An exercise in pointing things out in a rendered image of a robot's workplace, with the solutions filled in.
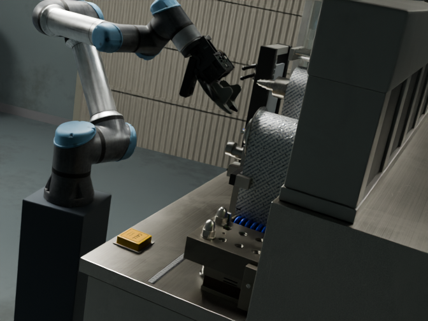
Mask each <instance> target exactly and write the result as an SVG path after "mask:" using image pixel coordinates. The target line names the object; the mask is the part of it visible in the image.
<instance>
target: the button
mask: <svg viewBox="0 0 428 321"><path fill-rule="evenodd" d="M151 240H152V236H151V235H149V234H146V233H143V232H141V231H138V230H135V229H133V228H130V229H128V230H126V231H125V232H123V233H122V234H119V235H118V236H117V243H118V244H120V245H123V246H126V247H128V248H131V249H133V250H136V251H139V250H141V249H142V248H144V247H145V246H147V245H148V244H150V243H151Z"/></svg>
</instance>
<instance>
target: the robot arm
mask: <svg viewBox="0 0 428 321"><path fill-rule="evenodd" d="M150 11H151V12H152V15H153V16H154V17H153V19H151V21H150V22H149V23H148V25H127V24H116V23H113V22H108V21H105V20H104V17H103V13H102V11H101V10H100V8H99V7H98V6H97V5H96V4H94V3H90V2H86V1H72V0H44V1H42V2H40V3H38V4H37V5H36V7H35V8H34V10H33V13H32V22H33V24H34V26H35V28H36V29H37V30H38V31H39V32H40V33H42V34H44V35H47V36H53V37H64V40H65V43H66V46H67V47H69V48H70V49H72V51H73V55H74V58H75V62H76V67H77V69H78V74H79V76H80V81H81V84H82V88H83V92H84V95H85V100H86V102H87V107H88V110H89V114H90V120H89V122H85V121H81V122H79V121H70V122H65V123H63V124H61V125H60V126H58V128H57V129H56V131H55V138H54V139H53V143H54V147H53V161H52V172H51V175H50V177H49V179H48V181H47V183H46V185H45V188H44V194H43V196H44V198H45V199H46V200H47V201H48V202H50V203H52V204H56V205H59V206H65V207H80V206H86V205H88V204H90V203H91V202H92V201H93V200H94V188H93V185H92V180H91V177H90V173H91V167H92V164H99V163H104V162H113V161H115V162H118V161H121V160H124V159H128V158H129V157H130V156H131V155H132V154H133V153H134V150H135V148H136V142H137V137H136V131H135V129H134V127H133V126H132V125H131V124H128V123H125V121H124V117H123V115H121V114H120V113H118V112H117V109H116V106H115V102H114V100H113V95H112V93H111V88H110V84H109V81H108V77H107V74H106V70H105V67H104V62H103V58H102V55H101V52H106V53H113V52H126V53H135V54H136V55H137V56H138V57H139V58H142V59H144V60H146V61H149V60H152V59H153V58H154V57H155V56H156V55H158V54H159V53H160V52H161V51H162V49H163V48H164V47H165V46H166V45H167V43H168V42H169V41H170V40H171V41H172V42H173V44H174V45H175V47H176V48H177V49H178V51H179V52H180V53H182V55H183V56H184V57H185V58H187V57H189V61H188V64H187V68H186V71H185V75H184V78H183V82H182V86H181V89H180V93H179V95H180V96H182V97H184V98H186V97H189V96H192V95H193V93H194V89H195V86H196V82H197V80H198V82H199V83H200V85H201V87H202V88H203V90H204V91H205V93H206V94H207V95H208V96H209V97H210V99H211V100H212V101H214V102H215V104H216V105H217V106H219V107H220V108H221V109H222V110H223V111H225V112H226V113H228V114H232V111H231V110H233V111H235V112H237V111H238V108H237V106H236V104H235V102H234V100H235V99H236V98H237V96H238V94H239V93H240V92H241V86H240V85H238V84H235V85H229V84H228V82H227V81H225V80H222V81H221V79H222V78H223V77H226V76H227V75H228V74H230V73H231V71H232V70H233V69H234V68H235V67H234V65H233V64H232V62H231V61H230V60H229V58H228V57H227V56H226V54H225V53H224V52H223V51H221V50H217V49H216V48H215V47H214V45H213V44H212V42H211V41H210V40H211V37H210V35H207V36H202V35H201V33H200V32H199V31H198V30H197V28H196V27H195V25H194V24H193V23H192V21H191V19H189V17H188V15H187V14H186V13H185V12H184V10H183V8H182V7H181V5H180V4H179V3H178V2H177V0H155V1H154V2H153V3H152V5H151V7H150ZM218 51H219V52H218ZM226 104H227V105H226ZM230 109H231V110H230Z"/></svg>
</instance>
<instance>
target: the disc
mask: <svg viewBox="0 0 428 321"><path fill-rule="evenodd" d="M261 111H268V109H267V108H266V107H265V106H261V107H260V108H259V109H258V110H257V111H256V112H255V115H254V116H253V118H252V121H251V122H250V125H249V128H248V132H247V134H246V140H245V156H246V151H247V146H248V140H249V137H250V132H251V130H252V126H253V123H254V122H255V119H256V118H257V116H258V114H259V113H260V112H261Z"/></svg>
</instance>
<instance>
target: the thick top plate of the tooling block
mask: <svg viewBox="0 0 428 321"><path fill-rule="evenodd" d="M203 227H204V224H203V225H202V226H200V227H199V228H198V229H196V230H195V231H194V232H192V233H191V234H189V235H188V236H187V240H186V244H185V251H184V256H183V258H184V259H187V260H190V261H192V262H195V263H198V264H200V265H203V266H206V267H207V268H211V269H214V270H215V271H219V272H221V273H223V274H226V275H229V276H232V277H234V278H237V279H239V280H242V281H243V276H244V272H245V266H246V265H247V264H248V263H249V264H253V265H254V266H258V263H259V257H260V252H261V248H262V243H263V239H264V233H262V232H259V231H256V230H253V229H250V228H247V227H245V226H242V225H239V224H235V223H234V222H228V223H227V225H226V226H219V225H215V239H213V240H207V239H203V238H202V237H201V233H202V230H203Z"/></svg>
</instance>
